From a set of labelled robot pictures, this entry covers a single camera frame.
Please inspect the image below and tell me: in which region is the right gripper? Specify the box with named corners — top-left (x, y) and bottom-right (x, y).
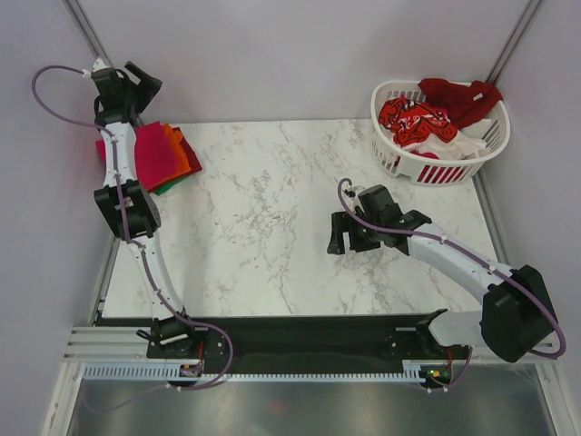
top-left (327, 210), bottom-right (381, 254)

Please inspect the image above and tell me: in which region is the pink t-shirt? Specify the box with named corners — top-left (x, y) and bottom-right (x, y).
top-left (97, 122), bottom-right (175, 192)

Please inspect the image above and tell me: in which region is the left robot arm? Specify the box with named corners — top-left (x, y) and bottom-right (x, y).
top-left (89, 59), bottom-right (200, 359)

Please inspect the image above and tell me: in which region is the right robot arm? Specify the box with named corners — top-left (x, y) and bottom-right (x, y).
top-left (327, 178), bottom-right (566, 363)

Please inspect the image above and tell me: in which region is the folded orange t-shirt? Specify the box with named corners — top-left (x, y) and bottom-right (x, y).
top-left (162, 124), bottom-right (191, 180)

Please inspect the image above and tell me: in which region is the folded dark red t-shirt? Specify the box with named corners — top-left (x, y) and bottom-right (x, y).
top-left (172, 127), bottom-right (202, 175)

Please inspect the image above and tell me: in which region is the white laundry basket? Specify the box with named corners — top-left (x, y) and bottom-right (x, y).
top-left (370, 80), bottom-right (510, 186)

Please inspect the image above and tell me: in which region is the folded green t-shirt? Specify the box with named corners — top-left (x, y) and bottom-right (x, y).
top-left (154, 175), bottom-right (188, 195)

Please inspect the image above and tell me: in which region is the red patterned white t-shirt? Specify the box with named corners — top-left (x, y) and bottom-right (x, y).
top-left (378, 96), bottom-right (489, 161)

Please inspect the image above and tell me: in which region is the dark red t-shirt in basket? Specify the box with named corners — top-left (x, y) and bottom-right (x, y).
top-left (419, 78), bottom-right (503, 129)

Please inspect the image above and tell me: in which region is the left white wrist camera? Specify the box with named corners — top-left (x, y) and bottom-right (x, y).
top-left (92, 57), bottom-right (109, 73)

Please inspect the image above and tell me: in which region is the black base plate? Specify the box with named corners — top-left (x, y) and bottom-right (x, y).
top-left (137, 314), bottom-right (468, 378)

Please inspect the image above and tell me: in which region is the white slotted cable duct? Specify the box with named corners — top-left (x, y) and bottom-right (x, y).
top-left (83, 362), bottom-right (446, 383)

